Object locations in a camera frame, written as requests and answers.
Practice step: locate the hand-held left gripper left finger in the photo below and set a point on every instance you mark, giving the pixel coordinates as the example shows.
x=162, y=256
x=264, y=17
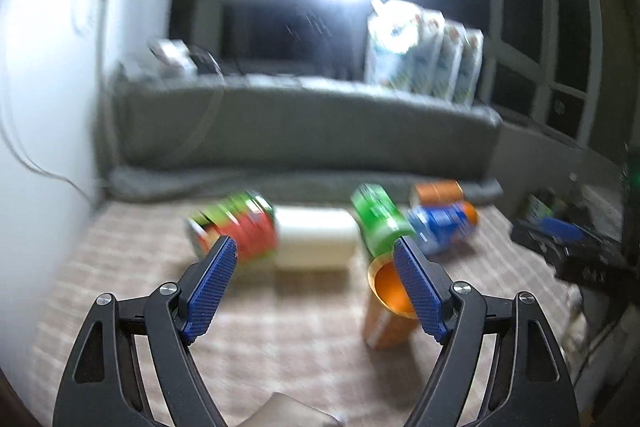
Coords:
x=212, y=279

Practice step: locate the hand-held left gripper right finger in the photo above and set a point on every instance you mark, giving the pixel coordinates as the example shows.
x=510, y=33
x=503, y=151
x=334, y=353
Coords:
x=417, y=289

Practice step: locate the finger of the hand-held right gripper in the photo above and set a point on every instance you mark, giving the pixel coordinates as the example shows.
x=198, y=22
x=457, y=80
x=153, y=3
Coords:
x=562, y=227

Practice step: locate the red and green cup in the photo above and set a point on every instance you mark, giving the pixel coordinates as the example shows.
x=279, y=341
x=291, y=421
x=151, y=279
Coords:
x=232, y=227

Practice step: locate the small orange cup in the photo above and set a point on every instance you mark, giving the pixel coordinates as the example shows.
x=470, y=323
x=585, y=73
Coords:
x=436, y=193

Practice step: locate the white cup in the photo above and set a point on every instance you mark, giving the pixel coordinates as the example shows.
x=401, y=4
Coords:
x=315, y=239

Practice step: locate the blue and orange can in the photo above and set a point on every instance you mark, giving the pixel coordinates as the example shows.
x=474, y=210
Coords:
x=442, y=224

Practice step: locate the checkered beige cloth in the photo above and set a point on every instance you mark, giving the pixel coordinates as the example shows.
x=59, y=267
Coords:
x=300, y=332

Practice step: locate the grey sofa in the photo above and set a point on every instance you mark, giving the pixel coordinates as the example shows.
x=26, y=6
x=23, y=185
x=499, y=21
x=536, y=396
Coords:
x=300, y=127

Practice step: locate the silver clutter on sofa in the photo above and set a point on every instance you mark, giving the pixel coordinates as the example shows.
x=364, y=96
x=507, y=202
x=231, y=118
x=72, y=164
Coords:
x=167, y=57

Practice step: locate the large white printed carton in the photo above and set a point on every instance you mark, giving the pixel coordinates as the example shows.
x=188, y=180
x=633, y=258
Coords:
x=392, y=42

